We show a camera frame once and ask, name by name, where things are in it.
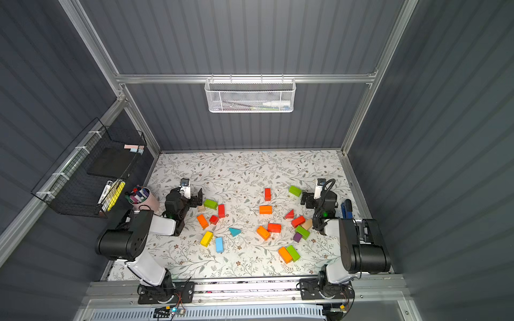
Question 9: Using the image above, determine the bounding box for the orange block bottom pair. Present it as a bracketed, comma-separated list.
[278, 247, 293, 263]

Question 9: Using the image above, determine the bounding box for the green block bottom pair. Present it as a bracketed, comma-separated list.
[286, 246, 301, 262]

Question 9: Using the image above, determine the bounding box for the pink pen cup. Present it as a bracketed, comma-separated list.
[124, 185, 160, 213]

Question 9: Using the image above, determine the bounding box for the black wire mesh basket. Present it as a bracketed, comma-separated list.
[31, 119, 147, 218]

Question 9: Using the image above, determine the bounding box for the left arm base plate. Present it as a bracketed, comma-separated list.
[137, 282, 195, 305]

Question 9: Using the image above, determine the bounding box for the beige block right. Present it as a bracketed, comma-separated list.
[301, 219, 313, 231]

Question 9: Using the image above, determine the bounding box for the black notebook in basket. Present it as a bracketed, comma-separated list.
[86, 148, 140, 179]

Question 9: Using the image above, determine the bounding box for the light blue block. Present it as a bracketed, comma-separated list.
[215, 237, 224, 254]

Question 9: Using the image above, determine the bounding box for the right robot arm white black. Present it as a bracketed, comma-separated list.
[301, 190, 392, 290]

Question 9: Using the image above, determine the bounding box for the red upright block centre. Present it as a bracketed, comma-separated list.
[264, 188, 272, 202]

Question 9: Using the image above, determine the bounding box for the red block right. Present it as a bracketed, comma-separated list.
[291, 216, 306, 228]

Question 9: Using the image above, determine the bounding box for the yellow block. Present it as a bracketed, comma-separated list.
[200, 231, 214, 247]

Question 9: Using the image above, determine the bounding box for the red long block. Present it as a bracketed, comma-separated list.
[218, 204, 226, 218]

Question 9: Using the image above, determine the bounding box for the blue stapler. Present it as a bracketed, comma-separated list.
[341, 199, 353, 219]

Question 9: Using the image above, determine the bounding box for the purple small block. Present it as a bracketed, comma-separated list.
[293, 232, 303, 243]

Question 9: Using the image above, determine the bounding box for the teal triangle block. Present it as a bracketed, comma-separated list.
[229, 227, 242, 237]

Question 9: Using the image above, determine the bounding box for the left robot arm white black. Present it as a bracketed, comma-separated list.
[96, 185, 203, 288]

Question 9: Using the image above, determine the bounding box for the yellow highlighter pack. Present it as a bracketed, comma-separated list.
[103, 179, 126, 212]

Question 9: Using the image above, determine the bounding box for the small circuit board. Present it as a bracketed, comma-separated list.
[151, 306, 186, 320]

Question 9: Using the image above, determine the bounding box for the orange block centre low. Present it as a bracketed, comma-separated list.
[256, 226, 270, 241]

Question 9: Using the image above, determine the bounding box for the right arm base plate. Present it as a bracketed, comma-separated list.
[296, 278, 355, 300]

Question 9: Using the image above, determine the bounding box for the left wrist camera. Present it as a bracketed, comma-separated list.
[179, 178, 191, 199]

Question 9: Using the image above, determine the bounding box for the red triangle block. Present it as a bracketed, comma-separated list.
[285, 210, 295, 219]

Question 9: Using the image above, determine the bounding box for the red block centre low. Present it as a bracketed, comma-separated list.
[267, 223, 282, 234]

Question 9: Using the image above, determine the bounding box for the red small block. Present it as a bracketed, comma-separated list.
[210, 215, 220, 225]

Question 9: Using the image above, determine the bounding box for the white wire mesh basket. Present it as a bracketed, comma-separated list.
[204, 78, 297, 114]

